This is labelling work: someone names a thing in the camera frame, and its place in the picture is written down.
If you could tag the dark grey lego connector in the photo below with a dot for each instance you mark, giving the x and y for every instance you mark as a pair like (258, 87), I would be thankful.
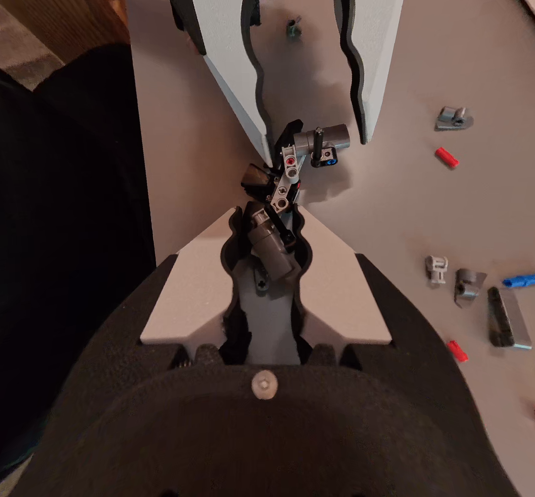
(261, 282)

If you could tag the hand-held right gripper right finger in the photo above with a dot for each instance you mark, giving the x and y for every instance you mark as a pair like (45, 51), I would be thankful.
(347, 292)

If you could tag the grey lego connector plate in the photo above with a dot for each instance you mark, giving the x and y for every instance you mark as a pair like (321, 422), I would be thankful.
(453, 120)

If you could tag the red lego pin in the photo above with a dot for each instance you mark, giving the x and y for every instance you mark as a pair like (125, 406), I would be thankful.
(446, 157)

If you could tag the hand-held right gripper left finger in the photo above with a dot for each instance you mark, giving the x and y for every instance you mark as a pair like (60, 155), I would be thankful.
(188, 292)

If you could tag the lego pieces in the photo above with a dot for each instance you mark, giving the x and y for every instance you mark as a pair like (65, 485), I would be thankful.
(503, 321)

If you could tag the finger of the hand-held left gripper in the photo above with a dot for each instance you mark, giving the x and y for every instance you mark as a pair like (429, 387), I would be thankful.
(376, 24)
(221, 24)

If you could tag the grey black lego assembly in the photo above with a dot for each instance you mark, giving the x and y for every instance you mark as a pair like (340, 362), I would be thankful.
(271, 246)

